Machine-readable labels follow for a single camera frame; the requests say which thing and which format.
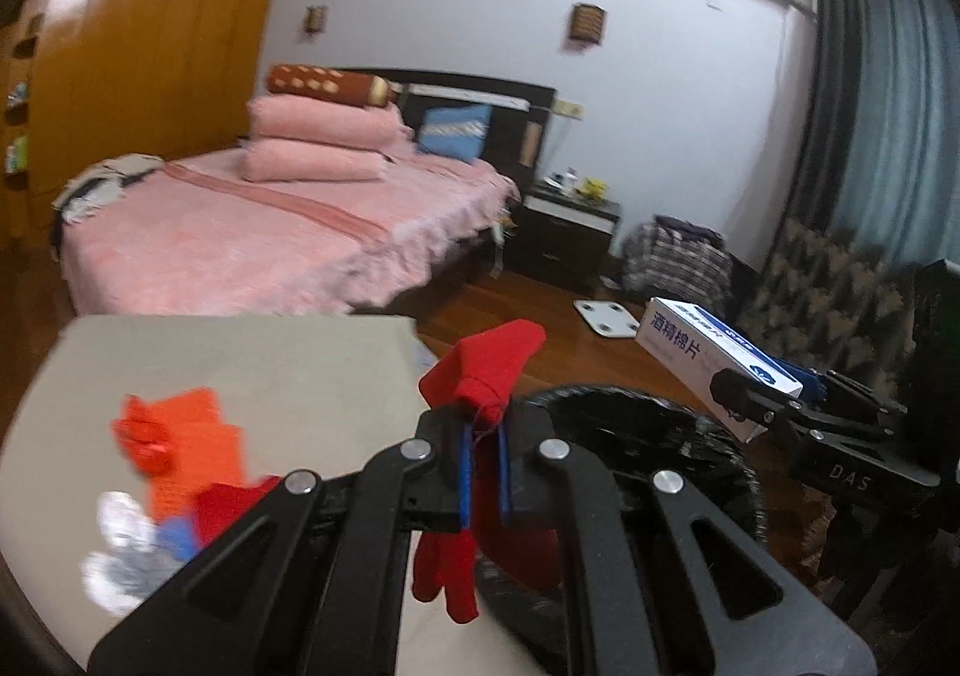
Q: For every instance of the small red cloth piece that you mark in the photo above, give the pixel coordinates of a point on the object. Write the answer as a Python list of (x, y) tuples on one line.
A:
[(225, 507)]

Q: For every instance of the blue cushion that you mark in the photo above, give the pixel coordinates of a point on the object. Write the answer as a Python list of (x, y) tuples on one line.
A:
[(454, 132)]

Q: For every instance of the wall socket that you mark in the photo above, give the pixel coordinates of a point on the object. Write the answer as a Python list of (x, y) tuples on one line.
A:
[(568, 109)]

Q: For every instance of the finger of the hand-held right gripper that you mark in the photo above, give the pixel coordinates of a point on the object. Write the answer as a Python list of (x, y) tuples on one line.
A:
[(750, 400), (862, 397)]

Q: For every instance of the dark curtain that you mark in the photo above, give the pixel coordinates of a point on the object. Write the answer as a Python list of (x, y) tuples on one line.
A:
[(877, 83)]

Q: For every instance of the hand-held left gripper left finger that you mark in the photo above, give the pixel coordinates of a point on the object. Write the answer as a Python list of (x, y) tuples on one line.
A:
[(465, 477)]

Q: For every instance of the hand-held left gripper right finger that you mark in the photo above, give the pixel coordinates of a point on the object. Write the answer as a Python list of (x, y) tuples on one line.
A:
[(509, 477)]

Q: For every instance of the wooden wardrobe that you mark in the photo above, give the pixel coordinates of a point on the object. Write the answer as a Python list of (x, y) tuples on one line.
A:
[(150, 68)]

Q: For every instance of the dark wooden headboard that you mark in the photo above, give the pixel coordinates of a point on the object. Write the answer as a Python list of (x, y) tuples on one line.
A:
[(510, 113)]

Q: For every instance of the small wall lamp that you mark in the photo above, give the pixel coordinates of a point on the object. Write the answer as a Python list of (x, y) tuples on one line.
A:
[(316, 20)]

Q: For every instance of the white bathroom scale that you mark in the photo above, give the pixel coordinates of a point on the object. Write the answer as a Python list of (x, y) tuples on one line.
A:
[(607, 319)]

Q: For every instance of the yellow plush toy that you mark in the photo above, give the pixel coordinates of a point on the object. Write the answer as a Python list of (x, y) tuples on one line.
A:
[(594, 188)]

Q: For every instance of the red orange plastic bag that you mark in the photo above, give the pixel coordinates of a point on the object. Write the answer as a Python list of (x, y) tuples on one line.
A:
[(195, 443)]

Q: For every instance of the white and blue carton box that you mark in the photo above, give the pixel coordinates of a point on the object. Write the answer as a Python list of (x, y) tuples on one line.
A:
[(690, 338)]

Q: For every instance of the plaid bag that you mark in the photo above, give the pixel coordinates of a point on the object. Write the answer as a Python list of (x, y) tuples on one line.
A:
[(675, 263)]

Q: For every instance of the pile of clothes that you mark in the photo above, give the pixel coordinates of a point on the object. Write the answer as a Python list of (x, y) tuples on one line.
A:
[(105, 184)]

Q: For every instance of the patterned sofa cover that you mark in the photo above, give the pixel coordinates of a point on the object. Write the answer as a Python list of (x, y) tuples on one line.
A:
[(825, 293)]

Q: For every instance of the blue cloth piece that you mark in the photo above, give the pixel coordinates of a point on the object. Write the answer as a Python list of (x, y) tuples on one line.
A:
[(178, 539)]

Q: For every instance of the dark nightstand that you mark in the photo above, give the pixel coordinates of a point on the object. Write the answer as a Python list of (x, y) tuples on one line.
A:
[(562, 237)]

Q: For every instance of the black trash bin with liner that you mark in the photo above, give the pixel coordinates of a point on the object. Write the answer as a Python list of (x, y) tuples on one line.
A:
[(675, 436)]

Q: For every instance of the bed with pink bedspread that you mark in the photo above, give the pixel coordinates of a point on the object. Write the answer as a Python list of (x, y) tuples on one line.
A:
[(262, 233)]

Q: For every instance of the folded pink blanket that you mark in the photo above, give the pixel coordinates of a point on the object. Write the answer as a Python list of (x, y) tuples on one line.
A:
[(322, 121), (315, 162)]

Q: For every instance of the green bottles on shelf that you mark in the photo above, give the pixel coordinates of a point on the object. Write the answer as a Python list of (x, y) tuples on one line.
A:
[(16, 151)]

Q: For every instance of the brown dotted bolster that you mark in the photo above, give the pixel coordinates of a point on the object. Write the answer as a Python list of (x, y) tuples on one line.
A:
[(322, 83)]

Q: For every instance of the large wall lamp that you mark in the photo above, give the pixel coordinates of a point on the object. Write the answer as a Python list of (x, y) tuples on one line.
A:
[(586, 23)]

